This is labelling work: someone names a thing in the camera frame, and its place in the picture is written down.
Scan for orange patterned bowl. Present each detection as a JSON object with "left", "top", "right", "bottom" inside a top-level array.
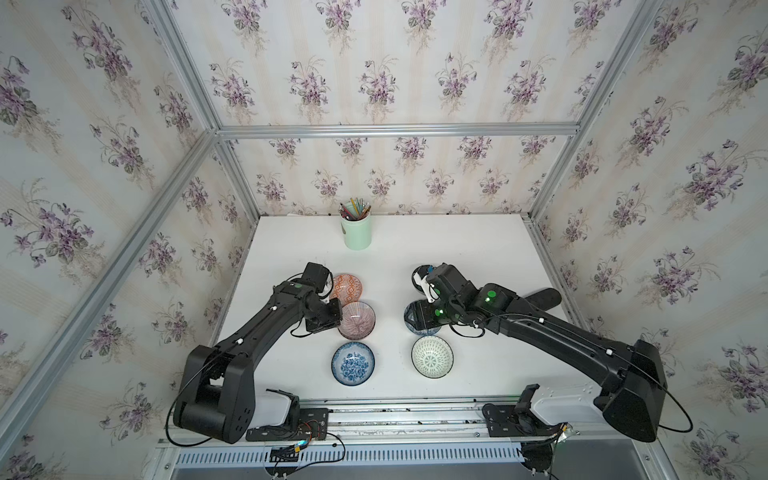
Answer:
[{"left": 330, "top": 274, "right": 363, "bottom": 306}]

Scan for black petal patterned bowl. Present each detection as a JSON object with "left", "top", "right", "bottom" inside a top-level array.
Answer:
[{"left": 411, "top": 265, "right": 434, "bottom": 294}]

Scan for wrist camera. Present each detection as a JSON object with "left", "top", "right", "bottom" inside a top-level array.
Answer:
[
  {"left": 419, "top": 263, "right": 468, "bottom": 303},
  {"left": 299, "top": 262, "right": 333, "bottom": 297}
]

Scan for pink striped bowl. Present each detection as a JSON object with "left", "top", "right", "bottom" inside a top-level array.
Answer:
[{"left": 338, "top": 301, "right": 376, "bottom": 341}]

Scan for green triangle patterned bowl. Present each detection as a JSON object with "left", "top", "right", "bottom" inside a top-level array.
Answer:
[{"left": 411, "top": 336, "right": 454, "bottom": 379}]

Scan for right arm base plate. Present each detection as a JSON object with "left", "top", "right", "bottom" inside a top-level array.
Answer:
[{"left": 481, "top": 383, "right": 567, "bottom": 438}]

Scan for light green cup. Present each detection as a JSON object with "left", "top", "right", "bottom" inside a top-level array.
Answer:
[{"left": 341, "top": 214, "right": 372, "bottom": 251}]

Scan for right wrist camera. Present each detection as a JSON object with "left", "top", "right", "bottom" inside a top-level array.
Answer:
[{"left": 419, "top": 263, "right": 468, "bottom": 303}]

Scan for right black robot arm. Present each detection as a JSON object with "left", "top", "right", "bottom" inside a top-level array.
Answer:
[{"left": 412, "top": 282, "right": 667, "bottom": 443}]

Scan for aluminium rail frame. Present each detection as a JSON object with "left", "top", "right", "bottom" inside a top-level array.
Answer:
[{"left": 140, "top": 397, "right": 678, "bottom": 479}]

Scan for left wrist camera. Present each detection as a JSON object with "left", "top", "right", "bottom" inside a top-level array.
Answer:
[{"left": 299, "top": 262, "right": 333, "bottom": 297}]

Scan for blue floral bowl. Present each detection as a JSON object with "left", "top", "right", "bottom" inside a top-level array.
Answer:
[{"left": 331, "top": 342, "right": 376, "bottom": 387}]

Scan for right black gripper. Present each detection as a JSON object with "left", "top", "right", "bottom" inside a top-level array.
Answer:
[{"left": 398, "top": 298, "right": 463, "bottom": 331}]

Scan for blue damask patterned bowl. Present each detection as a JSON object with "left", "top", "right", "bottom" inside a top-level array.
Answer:
[{"left": 403, "top": 300, "right": 442, "bottom": 336}]

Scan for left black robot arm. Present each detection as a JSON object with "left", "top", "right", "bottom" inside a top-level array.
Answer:
[{"left": 166, "top": 281, "right": 342, "bottom": 444}]

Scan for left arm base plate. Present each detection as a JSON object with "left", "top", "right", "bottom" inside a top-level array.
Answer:
[{"left": 245, "top": 389, "right": 330, "bottom": 442}]

